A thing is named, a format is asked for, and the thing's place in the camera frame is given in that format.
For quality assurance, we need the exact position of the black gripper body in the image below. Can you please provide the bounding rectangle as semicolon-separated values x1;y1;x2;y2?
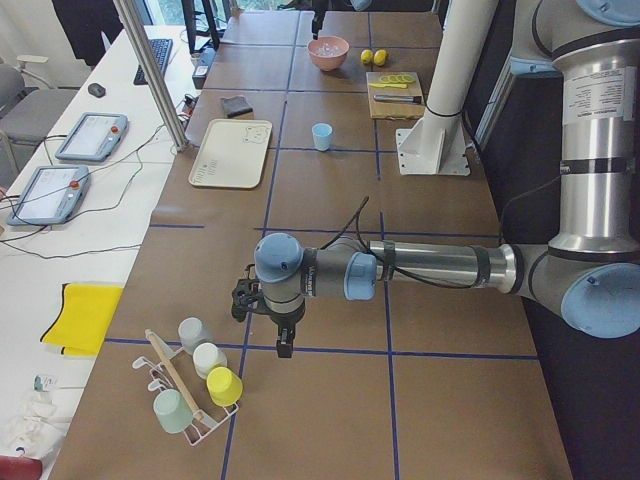
312;0;328;19
231;265;306;330

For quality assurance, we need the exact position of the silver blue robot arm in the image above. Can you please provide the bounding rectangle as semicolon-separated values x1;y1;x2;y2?
231;1;639;358
311;0;372;40

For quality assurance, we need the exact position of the pink bowl of ice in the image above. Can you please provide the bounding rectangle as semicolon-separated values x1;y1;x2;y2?
307;36;350;72

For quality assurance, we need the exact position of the grey plastic cup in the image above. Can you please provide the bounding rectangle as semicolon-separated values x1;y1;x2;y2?
178;317;214;355

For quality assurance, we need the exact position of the white plastic cup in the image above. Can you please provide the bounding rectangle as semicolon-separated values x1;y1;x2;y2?
192;342;228;380

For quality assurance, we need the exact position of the yellow plastic cup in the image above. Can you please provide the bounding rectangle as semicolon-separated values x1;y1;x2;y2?
206;366;243;407

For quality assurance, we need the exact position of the light blue plastic cup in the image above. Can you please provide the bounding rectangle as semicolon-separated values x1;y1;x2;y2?
312;123;333;152

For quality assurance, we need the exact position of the mint green plastic cup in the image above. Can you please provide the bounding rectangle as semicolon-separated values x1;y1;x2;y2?
153;389;192;434

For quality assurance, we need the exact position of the yellow lemon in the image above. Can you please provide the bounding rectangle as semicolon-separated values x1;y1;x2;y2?
373;49;389;67
360;49;374;65

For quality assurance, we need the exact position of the yellow plastic knife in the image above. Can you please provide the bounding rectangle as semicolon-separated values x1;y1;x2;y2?
368;82;408;89

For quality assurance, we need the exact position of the lemon slice row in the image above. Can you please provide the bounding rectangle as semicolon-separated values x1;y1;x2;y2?
379;74;415;88

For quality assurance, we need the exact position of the wooden cutting board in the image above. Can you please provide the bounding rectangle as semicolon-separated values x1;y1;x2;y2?
366;72;425;120

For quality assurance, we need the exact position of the wooden stick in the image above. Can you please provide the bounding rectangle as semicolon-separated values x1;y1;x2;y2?
145;329;204;423

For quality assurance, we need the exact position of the black power adapter box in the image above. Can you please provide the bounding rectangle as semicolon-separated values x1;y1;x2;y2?
192;47;216;90

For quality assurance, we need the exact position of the grey folded cloth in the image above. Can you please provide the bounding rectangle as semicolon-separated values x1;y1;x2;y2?
221;95;253;118

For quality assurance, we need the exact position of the cream bear serving tray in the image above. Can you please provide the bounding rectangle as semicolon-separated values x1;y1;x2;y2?
188;119;272;189

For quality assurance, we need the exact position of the black keyboard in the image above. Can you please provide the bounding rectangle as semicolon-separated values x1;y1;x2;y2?
133;38;173;86

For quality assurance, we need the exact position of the yellow cloth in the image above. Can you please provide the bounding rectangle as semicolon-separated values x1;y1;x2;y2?
40;283;123;356

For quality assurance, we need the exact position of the lower teach pendant tablet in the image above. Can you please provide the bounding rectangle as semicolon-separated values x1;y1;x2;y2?
7;165;89;226

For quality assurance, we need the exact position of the teach pendant tablet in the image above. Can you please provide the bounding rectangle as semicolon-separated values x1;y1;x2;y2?
55;112;129;162
7;165;89;226

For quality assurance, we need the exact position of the upper teach pendant tablet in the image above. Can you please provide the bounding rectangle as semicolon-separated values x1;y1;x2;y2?
55;112;129;162

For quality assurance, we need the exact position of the black computer mouse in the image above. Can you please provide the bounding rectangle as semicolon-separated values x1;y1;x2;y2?
87;83;106;98

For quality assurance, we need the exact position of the white crumpled tissue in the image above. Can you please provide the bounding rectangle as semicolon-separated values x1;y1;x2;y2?
1;392;65;459

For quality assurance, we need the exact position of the red object at corner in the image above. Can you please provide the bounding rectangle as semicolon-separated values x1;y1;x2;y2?
0;455;43;480

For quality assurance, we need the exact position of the grey office chair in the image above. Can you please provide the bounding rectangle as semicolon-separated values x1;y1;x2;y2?
1;54;77;178

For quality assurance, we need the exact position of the white wire cup rack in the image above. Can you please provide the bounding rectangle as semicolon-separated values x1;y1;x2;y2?
132;348;240;446

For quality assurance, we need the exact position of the steel black handled tool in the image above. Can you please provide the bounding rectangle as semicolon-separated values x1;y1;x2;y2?
373;94;422;105

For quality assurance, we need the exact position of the white camera pole base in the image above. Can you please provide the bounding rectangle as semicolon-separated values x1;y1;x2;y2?
396;0;498;176

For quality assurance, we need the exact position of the aluminium frame post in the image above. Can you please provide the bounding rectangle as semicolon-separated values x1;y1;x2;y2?
114;0;188;152

